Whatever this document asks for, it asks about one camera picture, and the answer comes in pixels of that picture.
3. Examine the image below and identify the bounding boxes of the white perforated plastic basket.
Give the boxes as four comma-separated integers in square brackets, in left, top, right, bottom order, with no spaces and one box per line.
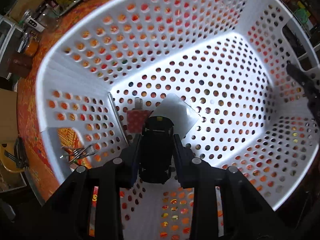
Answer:
[36,0,319,239]

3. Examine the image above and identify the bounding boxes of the black toy car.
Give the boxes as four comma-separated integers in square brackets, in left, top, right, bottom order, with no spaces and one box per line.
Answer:
[138,116,174,184]

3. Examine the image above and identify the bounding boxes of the white charger cube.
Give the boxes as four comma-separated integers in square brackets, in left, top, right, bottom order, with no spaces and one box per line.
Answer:
[150,93,201,139]

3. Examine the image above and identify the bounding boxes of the pink polka dot charger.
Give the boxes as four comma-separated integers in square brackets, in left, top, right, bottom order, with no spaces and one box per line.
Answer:
[127,98,150,133]

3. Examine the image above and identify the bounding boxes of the black phone stand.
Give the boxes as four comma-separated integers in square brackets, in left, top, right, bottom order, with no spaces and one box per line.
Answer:
[1,137,29,173]

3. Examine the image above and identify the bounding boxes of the thin silver metal plate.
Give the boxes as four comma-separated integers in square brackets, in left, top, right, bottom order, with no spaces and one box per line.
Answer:
[107,92,129,146]

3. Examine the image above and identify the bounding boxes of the cardboard box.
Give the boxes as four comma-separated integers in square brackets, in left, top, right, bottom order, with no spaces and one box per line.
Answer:
[0,89,18,144]

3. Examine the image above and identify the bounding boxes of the brown ceramic mug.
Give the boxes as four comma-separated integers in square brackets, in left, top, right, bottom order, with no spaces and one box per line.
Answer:
[8,54,33,79]

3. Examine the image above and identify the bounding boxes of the orange sauce jar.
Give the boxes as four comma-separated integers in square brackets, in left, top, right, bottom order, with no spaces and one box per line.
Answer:
[17,37,39,57]

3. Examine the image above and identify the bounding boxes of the empty glass jar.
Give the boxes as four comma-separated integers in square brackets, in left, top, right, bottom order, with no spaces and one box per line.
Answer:
[22,4,60,33]

